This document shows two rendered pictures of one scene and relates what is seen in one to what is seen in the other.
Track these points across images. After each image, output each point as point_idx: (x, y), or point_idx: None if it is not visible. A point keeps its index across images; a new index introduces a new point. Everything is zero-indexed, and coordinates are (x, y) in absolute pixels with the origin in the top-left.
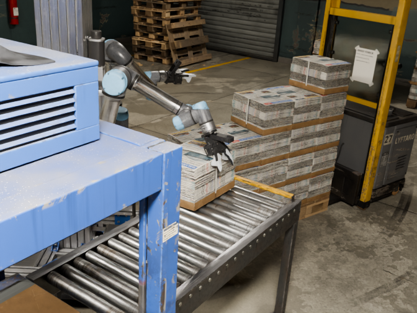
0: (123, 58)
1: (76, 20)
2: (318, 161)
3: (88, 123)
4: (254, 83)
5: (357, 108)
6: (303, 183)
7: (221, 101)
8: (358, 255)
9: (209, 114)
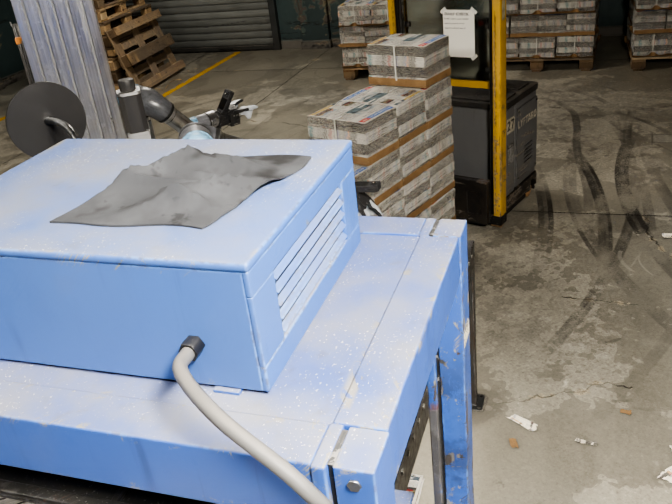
0: (162, 109)
1: (98, 71)
2: (435, 180)
3: (353, 225)
4: (266, 89)
5: (457, 93)
6: (425, 215)
7: (235, 128)
8: (524, 288)
9: None
